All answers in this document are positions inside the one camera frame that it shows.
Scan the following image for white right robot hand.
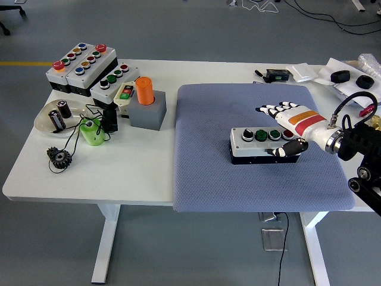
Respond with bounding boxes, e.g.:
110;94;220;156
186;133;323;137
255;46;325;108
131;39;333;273
255;101;336;158

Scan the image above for four-button control box with red button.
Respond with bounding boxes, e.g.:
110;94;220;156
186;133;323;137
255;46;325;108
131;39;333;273
229;126;301;165

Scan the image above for four-button control box with amber button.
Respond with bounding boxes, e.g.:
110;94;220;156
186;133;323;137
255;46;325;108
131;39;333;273
90;61;140;110

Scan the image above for five-button box with emergency stop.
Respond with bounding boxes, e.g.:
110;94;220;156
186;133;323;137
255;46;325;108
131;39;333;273
65;43;118;98
45;42;90;94

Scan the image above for clear plastic bag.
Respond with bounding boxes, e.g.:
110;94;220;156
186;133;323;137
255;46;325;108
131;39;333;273
330;83;358;105

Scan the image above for white foam sheet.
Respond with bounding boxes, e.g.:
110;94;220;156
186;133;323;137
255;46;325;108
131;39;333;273
317;57;381;108

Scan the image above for black panel meter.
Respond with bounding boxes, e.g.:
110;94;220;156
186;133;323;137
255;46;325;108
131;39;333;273
266;69;292;83

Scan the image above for clear bubble wrap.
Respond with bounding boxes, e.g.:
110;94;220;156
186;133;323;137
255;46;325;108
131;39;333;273
358;53;381;79

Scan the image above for metal floor socket box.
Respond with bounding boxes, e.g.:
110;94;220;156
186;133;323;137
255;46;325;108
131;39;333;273
258;212;283;223

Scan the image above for grey-blue textured mat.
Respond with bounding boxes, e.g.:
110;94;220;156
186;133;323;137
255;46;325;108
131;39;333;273
172;83;356;213

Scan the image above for metal floor socket plate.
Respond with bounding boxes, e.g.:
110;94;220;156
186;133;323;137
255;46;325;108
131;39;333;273
261;228;288;252

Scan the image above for white table leg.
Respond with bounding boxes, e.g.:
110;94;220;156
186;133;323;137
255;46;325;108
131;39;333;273
299;211;331;286
90;204;121;284

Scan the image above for grey square block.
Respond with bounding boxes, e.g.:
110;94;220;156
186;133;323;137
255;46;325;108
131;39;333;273
128;90;167;132

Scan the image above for orange cylinder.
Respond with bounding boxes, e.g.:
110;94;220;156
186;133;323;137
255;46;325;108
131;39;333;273
135;76;155;106

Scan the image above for small black cylindrical device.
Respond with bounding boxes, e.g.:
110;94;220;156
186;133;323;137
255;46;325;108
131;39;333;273
102;108;119;133

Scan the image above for green cylinder spool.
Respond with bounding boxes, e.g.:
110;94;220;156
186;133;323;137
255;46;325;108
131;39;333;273
79;118;107;147

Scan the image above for black cylindrical capacitor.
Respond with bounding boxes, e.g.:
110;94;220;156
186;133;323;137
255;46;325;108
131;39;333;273
56;100;73;119
48;109;67;130

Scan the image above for black metal gear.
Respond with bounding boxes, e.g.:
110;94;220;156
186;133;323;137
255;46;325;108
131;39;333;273
46;146;73;171

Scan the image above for clear glass dish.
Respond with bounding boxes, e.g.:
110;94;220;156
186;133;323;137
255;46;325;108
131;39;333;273
33;99;89;138

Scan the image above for black office chair base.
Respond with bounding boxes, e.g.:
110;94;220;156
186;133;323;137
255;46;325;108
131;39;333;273
0;0;27;36

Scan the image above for black foam ring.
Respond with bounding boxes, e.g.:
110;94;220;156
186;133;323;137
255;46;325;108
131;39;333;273
355;74;374;89
330;70;351;84

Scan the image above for brass valve with red handle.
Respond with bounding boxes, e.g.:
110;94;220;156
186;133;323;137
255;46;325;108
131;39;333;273
358;104;381;131

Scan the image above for black cables on floor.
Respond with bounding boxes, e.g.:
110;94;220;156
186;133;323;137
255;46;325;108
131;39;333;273
284;0;381;36

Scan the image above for white cable on floor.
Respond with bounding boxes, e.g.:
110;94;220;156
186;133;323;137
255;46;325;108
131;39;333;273
241;0;280;14

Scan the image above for black floor cable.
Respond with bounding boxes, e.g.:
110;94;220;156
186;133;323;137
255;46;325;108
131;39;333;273
275;212;290;286

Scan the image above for cream switch with red green keys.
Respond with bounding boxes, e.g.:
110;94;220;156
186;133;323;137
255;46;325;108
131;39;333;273
114;82;138;116

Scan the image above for thin black wire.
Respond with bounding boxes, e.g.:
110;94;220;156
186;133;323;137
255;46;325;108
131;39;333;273
48;103;120;174

